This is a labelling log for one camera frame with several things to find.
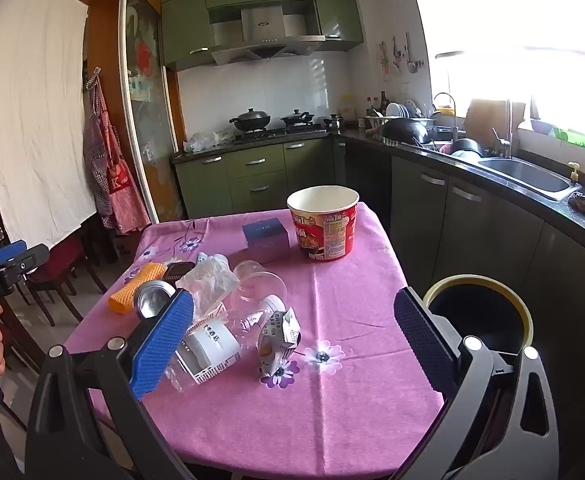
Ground wooden chair with red cushion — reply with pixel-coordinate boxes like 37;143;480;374
22;232;108;326

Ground green upper cabinets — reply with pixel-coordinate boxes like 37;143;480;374
160;0;364;72

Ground large black wok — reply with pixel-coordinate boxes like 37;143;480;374
380;117;431;147

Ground clear plastic cup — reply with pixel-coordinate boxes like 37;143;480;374
232;260;288;316

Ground dish rack with plates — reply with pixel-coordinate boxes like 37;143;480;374
365;100;436;131

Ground glass sliding door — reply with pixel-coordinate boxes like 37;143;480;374
119;0;193;226

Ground green plastic container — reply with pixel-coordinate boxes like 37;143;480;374
553;126;585;148

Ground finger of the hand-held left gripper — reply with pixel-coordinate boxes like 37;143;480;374
0;239;28;265
2;243;51;276

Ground red checked apron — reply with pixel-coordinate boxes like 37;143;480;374
83;66;152;236

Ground brown cutting board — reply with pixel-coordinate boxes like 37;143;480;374
463;98;526;147

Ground black bin with yellow rim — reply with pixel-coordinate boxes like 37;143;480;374
421;274;534;361

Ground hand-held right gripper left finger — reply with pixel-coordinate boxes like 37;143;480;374
25;289;196;480

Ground clear plastic bottle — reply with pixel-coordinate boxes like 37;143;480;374
165;294;288;395

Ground pink floral tablecloth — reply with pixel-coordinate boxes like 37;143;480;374
65;202;446;478

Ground black wok with lid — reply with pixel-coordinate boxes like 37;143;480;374
229;108;272;133

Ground steel sink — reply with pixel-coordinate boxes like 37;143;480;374
477;156;582;202

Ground silver drink carton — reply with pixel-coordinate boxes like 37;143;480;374
256;307;302;378

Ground white hanging sheet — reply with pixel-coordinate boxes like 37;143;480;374
0;0;98;248

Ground straight steel faucet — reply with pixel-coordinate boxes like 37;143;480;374
493;99;514;158

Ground green cabinets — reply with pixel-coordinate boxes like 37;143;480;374
173;136;348;220
160;0;364;72

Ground green lower cabinets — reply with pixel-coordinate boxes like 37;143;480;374
173;136;348;220

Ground red instant noodle cup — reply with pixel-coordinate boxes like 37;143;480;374
286;186;361;262

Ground black gas stove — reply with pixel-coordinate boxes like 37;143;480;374
233;127;328;142

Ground orange knitted cloth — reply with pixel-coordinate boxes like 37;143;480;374
109;262;168;316

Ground steel range hood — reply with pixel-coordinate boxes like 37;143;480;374
208;6;326;65

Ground clear plastic bags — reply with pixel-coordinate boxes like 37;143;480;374
182;131;236;153

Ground dark sink counter cabinets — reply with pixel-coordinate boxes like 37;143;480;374
345;137;585;411

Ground small blue box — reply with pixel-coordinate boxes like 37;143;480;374
242;217;292;263

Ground black frying pan with lid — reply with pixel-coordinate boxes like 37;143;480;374
280;109;317;128

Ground black pot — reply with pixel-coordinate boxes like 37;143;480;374
450;137;483;158

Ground dark brown wallet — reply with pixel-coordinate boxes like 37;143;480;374
164;261;196;282

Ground red aluminium can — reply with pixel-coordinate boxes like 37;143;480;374
133;280;177;321

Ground curved steel faucet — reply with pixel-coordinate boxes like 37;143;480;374
433;92;459;143

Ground hanging kitchen utensils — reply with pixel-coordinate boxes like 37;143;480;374
391;32;426;75

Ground white paper towel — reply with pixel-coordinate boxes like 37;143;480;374
175;254;240;311

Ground bright window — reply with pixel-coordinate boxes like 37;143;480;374
407;0;585;136

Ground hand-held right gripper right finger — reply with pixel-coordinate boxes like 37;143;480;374
393;286;561;480

